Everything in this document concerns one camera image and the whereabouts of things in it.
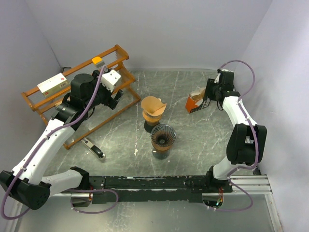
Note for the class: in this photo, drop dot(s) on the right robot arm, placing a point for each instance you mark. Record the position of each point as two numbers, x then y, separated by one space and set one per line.
246 144

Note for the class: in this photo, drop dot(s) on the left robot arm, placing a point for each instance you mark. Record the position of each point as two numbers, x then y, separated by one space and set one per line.
26 182

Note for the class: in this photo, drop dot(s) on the white flat box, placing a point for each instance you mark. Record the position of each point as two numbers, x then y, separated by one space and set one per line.
53 85

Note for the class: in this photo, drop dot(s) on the orange coffee filter box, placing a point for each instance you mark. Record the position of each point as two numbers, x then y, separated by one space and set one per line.
197 100

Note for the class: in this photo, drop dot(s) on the aluminium frame rail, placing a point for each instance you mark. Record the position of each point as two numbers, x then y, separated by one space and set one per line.
247 185

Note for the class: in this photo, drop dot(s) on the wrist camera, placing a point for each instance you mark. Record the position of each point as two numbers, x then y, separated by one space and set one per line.
218 77
110 79

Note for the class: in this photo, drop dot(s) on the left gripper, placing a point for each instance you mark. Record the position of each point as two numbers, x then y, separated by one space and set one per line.
109 101

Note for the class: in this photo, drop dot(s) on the orange grey small box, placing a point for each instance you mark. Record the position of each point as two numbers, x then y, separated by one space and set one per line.
98 61

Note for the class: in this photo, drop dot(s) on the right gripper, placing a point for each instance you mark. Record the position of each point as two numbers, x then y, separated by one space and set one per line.
210 84

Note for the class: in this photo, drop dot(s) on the silver black coffee scoop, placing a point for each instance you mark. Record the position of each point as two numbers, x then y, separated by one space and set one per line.
94 149

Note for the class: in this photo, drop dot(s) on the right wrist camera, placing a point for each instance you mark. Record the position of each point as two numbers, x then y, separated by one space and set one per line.
218 77

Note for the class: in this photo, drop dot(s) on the clear glass ribbed dripper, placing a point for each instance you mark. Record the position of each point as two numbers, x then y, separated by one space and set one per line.
163 135

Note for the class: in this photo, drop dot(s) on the grey glass carafe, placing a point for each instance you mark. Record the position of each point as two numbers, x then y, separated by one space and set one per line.
160 155

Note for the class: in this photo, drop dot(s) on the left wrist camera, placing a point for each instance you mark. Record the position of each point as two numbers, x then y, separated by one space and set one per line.
110 79

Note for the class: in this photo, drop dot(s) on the brown paper coffee filter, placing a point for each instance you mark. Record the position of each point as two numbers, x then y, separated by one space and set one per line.
152 104

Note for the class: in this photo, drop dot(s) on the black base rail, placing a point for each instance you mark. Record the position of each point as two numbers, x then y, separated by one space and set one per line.
160 188

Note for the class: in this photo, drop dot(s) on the dark glass carafe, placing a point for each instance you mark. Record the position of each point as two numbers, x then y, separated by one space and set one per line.
148 126

